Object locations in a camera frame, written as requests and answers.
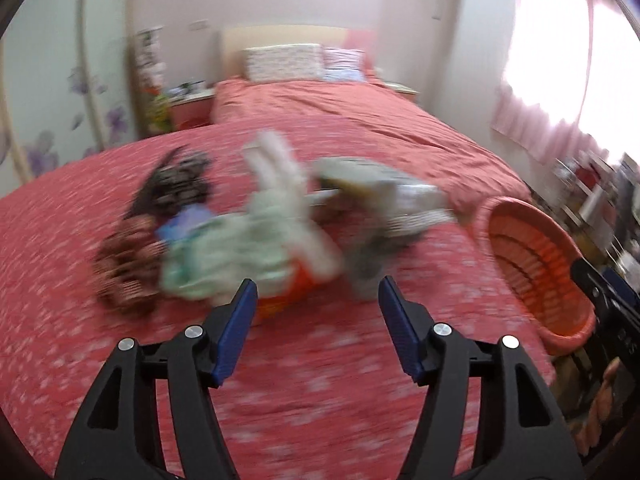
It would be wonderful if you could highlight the orange plastic laundry basket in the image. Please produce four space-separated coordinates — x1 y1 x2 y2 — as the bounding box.
472 197 596 356

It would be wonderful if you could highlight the salmon pink duvet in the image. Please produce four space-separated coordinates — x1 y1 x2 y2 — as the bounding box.
212 78 530 214

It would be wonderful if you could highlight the light green cloth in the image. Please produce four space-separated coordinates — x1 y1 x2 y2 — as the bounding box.
160 191 304 300

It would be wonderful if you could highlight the white wall socket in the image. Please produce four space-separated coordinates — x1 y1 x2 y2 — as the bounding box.
188 20 209 32

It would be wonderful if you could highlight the green plush toy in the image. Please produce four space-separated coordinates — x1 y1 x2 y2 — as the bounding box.
146 92 172 134

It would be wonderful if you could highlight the pink bedside table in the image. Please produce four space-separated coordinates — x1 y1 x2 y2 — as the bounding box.
169 88 215 131

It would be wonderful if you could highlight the beige pink headboard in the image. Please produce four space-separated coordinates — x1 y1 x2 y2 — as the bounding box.
219 25 376 79

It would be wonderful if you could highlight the plush toy hanging organizer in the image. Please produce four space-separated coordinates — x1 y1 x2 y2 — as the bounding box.
134 26 166 93

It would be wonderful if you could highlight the crumpled white tissue paper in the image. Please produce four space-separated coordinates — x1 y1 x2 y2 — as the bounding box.
242 130 343 283

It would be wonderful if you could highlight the white floral pillow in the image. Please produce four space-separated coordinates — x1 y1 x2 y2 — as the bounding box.
243 44 324 84

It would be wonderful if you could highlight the grey sock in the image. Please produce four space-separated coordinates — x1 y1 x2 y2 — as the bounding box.
345 232 420 300

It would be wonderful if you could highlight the wardrobe with purple flowers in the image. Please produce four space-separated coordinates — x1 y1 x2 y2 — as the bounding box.
1 0 139 195

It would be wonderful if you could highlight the black checkered mesh mat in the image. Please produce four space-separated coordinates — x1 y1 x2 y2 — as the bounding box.
122 145 186 220

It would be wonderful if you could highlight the brown plaid scrunchie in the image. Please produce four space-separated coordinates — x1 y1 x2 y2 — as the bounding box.
92 214 166 316

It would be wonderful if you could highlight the orange white paper cup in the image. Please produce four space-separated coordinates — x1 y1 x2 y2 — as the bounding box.
253 254 333 325

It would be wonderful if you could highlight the pink curtain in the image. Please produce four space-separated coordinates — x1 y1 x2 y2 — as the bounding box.
491 0 639 164

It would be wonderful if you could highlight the person's right hand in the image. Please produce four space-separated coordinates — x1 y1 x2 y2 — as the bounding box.
573 358 634 457

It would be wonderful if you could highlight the right bedside table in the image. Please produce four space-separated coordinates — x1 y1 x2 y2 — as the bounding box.
385 81 419 103

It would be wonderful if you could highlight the cluttered desk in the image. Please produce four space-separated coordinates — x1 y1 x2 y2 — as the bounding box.
552 152 639 290

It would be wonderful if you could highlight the black white floral scrunchie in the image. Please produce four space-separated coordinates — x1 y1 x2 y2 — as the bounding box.
153 152 212 216

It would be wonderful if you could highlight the pink striped pillow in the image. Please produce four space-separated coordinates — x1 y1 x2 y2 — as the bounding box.
323 47 366 82

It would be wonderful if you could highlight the silver snack bag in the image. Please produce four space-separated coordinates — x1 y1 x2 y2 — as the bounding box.
312 156 457 237

